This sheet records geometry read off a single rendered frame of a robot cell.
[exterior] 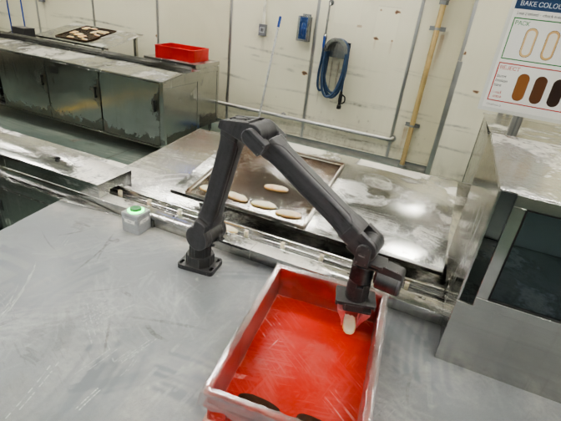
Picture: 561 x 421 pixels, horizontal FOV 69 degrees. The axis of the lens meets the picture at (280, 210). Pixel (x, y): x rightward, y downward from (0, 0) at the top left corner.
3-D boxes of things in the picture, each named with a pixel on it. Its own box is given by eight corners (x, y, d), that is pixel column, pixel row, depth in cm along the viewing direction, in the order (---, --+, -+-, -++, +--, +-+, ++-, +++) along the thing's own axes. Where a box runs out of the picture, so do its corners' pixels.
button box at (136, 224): (121, 238, 145) (118, 210, 140) (136, 229, 152) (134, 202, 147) (139, 245, 143) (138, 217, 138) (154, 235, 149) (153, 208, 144)
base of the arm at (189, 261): (176, 267, 128) (211, 277, 126) (176, 246, 124) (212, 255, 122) (189, 253, 136) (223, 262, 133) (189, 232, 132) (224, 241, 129)
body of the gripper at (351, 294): (375, 313, 102) (381, 290, 98) (334, 306, 103) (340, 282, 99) (373, 296, 108) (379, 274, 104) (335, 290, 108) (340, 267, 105)
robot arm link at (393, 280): (369, 229, 101) (357, 243, 94) (415, 245, 96) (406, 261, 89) (360, 268, 106) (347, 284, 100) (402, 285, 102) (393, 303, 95)
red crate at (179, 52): (154, 56, 463) (154, 43, 457) (171, 53, 493) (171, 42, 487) (194, 63, 450) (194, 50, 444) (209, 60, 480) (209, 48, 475)
